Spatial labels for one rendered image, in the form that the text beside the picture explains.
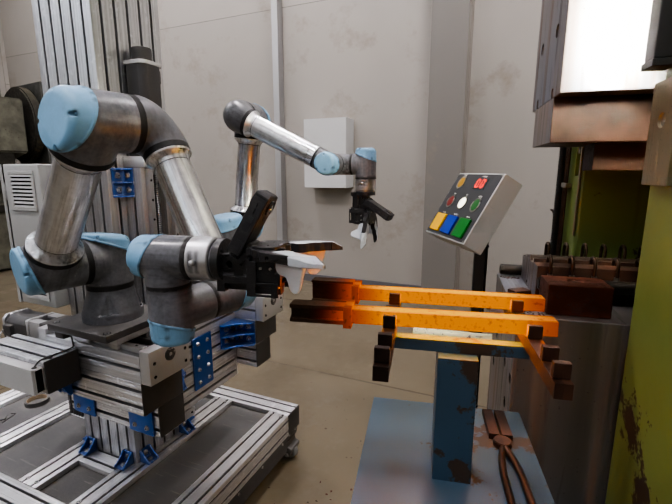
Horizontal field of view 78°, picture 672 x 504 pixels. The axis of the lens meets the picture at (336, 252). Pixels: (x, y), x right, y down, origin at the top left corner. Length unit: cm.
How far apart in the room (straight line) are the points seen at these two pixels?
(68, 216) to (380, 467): 79
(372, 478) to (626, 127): 86
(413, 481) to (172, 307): 49
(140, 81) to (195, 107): 400
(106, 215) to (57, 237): 39
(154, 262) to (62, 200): 32
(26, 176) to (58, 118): 77
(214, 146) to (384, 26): 230
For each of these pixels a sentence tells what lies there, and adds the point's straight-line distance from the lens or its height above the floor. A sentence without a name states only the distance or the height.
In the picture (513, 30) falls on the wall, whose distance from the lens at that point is 418.
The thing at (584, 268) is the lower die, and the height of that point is 99.
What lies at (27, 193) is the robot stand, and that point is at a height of 114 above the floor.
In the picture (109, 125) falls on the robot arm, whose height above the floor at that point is 129.
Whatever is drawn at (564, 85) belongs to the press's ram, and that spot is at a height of 138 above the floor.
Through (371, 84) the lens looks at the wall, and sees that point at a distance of 434.
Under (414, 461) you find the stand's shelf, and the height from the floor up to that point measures 72.
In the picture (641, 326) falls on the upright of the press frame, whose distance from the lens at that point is 94.
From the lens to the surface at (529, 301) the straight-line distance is 80.
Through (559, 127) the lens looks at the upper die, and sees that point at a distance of 106.
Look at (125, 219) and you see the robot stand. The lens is 146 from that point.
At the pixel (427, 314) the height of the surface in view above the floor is 99.
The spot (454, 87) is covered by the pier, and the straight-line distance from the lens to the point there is 384.
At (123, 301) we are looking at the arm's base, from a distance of 123.
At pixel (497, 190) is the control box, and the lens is 153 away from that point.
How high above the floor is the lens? 121
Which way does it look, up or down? 11 degrees down
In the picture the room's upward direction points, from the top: straight up
